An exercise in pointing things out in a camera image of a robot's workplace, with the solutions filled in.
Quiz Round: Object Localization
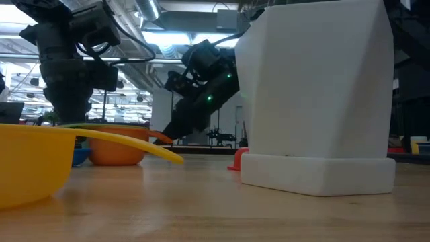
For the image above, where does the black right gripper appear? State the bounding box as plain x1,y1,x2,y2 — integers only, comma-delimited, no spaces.
154,70,221,145

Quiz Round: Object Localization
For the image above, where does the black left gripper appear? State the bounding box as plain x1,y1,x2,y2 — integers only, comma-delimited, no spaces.
39,59,93,124

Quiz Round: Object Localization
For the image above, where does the blue measuring cup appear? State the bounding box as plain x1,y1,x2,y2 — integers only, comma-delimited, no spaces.
71,147,93,167

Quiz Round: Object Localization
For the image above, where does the orange measuring cup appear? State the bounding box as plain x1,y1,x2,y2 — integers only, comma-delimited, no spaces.
87,124,175,167

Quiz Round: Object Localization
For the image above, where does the yellow measuring cup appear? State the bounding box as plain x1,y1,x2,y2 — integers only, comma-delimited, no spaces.
0,123,185,210

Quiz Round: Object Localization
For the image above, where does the red measuring cup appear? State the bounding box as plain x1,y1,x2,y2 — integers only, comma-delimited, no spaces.
227,147,250,172

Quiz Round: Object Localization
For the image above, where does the background potted plant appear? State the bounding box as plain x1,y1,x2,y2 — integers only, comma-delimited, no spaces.
42,110,61,126

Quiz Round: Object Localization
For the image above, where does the dark background monitor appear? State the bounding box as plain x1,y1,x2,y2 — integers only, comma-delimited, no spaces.
0,101,25,125

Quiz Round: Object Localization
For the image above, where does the ceiling light panel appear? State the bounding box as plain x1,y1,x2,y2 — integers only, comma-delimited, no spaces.
140,30,240,48

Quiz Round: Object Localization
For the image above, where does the white planter saucer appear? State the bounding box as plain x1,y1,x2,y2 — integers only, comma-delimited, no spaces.
240,153,397,198

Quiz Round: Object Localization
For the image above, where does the white faceted planter pot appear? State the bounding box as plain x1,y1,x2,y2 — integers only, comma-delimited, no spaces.
234,0,396,159

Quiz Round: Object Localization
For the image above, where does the background yellow container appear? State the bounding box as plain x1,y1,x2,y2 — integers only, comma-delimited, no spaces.
409,135,429,155

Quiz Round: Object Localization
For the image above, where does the black background frame stand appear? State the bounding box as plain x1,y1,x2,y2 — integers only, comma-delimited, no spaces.
100,89,108,121

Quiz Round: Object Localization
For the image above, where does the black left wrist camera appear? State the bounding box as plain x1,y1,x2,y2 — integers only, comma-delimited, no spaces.
85,63,120,93

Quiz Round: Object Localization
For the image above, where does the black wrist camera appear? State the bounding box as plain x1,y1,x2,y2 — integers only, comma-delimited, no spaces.
85,63,120,93
181,39,222,73

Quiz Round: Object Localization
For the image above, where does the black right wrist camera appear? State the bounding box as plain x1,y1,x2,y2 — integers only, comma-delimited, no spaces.
181,39,222,73

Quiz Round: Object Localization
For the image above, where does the black left wrist camera cable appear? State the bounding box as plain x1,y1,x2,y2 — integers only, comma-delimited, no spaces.
75,0,157,67

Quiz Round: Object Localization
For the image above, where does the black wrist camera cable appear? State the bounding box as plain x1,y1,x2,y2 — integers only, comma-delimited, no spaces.
75,0,157,67
210,32,245,48

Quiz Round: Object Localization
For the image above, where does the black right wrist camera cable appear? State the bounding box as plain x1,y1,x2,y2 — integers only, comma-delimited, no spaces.
210,32,245,48

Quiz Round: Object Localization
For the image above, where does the silver ceiling duct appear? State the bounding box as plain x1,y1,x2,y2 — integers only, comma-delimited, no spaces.
134,0,161,22

